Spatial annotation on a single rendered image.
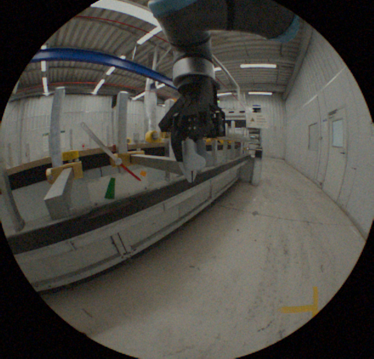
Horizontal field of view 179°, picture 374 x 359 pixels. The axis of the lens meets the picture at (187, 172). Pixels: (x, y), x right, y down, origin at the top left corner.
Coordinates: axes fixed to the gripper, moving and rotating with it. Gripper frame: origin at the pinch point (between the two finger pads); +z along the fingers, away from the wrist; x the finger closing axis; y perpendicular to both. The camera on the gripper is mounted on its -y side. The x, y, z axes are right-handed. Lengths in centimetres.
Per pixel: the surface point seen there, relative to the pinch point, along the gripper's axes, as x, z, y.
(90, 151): -15.0, -6.9, -45.6
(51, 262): -68, 51, -53
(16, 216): -54, 7, -28
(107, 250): -23, 58, -53
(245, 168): 262, 50, -40
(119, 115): -5.6, -19.0, -26.7
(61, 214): -24.8, -0.3, -0.2
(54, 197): -24.9, -2.7, -0.2
